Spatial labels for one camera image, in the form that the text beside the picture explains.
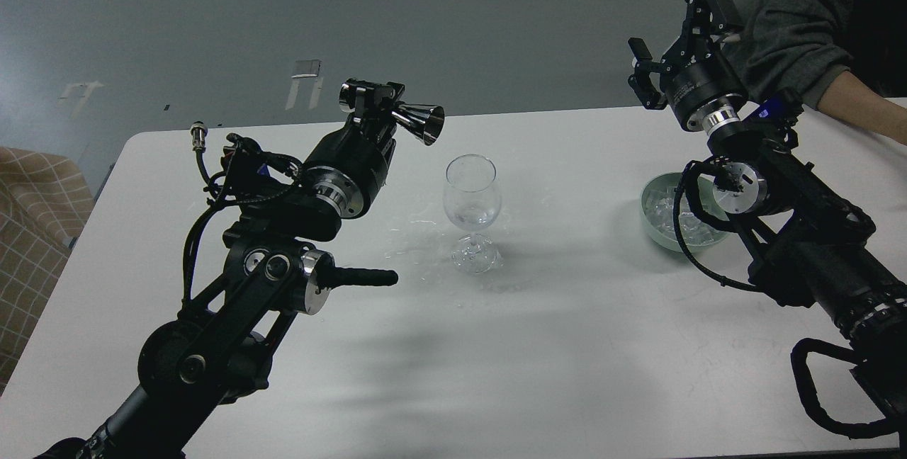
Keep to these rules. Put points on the clear wine glass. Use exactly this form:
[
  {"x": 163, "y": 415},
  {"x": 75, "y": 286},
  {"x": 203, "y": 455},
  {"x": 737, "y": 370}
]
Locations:
[{"x": 472, "y": 201}]

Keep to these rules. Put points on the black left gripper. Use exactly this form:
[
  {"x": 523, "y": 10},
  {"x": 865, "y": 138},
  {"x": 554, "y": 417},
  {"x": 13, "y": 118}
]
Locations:
[{"x": 349, "y": 167}]

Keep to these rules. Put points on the green bowl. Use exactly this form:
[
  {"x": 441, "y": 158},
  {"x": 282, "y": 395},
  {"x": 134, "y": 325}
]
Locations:
[{"x": 661, "y": 182}]

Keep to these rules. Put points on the checkered beige cloth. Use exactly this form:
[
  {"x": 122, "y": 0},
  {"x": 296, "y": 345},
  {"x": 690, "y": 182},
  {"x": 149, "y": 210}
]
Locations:
[{"x": 45, "y": 205}]

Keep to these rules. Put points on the steel double jigger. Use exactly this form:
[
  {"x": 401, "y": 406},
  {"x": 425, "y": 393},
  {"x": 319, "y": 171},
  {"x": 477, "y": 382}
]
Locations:
[{"x": 425, "y": 122}]

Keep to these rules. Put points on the person in grey clothes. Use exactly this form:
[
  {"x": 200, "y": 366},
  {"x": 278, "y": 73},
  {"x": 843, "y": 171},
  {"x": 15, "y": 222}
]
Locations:
[{"x": 844, "y": 58}]

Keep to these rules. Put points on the clear ice cubes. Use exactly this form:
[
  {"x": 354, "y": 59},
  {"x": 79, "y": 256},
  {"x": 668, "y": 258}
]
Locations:
[{"x": 660, "y": 212}]

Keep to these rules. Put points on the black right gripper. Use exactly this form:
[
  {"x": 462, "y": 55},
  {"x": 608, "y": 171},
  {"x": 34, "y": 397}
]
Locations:
[{"x": 696, "y": 81}]

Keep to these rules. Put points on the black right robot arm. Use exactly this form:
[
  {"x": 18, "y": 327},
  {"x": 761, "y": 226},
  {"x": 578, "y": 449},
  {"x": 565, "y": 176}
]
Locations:
[{"x": 807, "y": 244}]

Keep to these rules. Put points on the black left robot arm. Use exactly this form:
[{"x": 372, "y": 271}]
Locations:
[{"x": 250, "y": 267}]

